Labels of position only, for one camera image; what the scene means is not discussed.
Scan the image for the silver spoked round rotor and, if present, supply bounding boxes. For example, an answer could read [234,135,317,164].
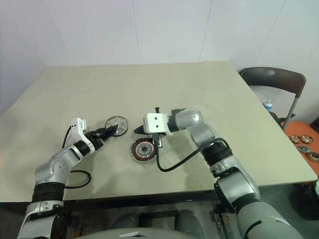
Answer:
[104,115,129,137]

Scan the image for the grey robot torso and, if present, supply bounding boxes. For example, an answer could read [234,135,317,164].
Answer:
[84,225,205,239]

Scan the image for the round motor housing copper windings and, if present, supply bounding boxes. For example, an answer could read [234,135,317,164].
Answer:
[129,138,159,163]

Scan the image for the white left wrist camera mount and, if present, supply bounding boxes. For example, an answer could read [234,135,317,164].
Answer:
[68,117,95,153]

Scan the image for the orange stool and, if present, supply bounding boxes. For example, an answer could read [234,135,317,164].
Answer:
[283,121,319,180]

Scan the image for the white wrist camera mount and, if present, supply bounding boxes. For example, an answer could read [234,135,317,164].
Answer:
[68,117,95,153]
[142,112,168,134]

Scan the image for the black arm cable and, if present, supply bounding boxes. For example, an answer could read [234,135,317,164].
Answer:
[61,125,92,189]
[156,137,231,173]

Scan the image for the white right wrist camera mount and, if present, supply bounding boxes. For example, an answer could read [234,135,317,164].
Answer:
[142,112,168,134]

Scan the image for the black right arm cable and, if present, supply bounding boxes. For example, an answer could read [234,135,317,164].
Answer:
[156,137,231,173]

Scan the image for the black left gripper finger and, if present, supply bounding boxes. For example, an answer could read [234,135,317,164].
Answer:
[102,128,118,141]
[97,124,118,135]

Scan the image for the black metal table frame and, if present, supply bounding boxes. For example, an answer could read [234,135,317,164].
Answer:
[0,189,237,217]

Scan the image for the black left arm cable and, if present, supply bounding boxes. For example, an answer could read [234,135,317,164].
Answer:
[61,125,92,189]

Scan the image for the dark brown folding chair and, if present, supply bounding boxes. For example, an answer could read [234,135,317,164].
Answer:
[239,67,307,130]

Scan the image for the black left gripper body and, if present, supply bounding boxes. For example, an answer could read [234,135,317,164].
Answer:
[86,131,105,150]

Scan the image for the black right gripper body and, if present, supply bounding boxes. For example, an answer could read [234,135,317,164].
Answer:
[150,107,166,149]

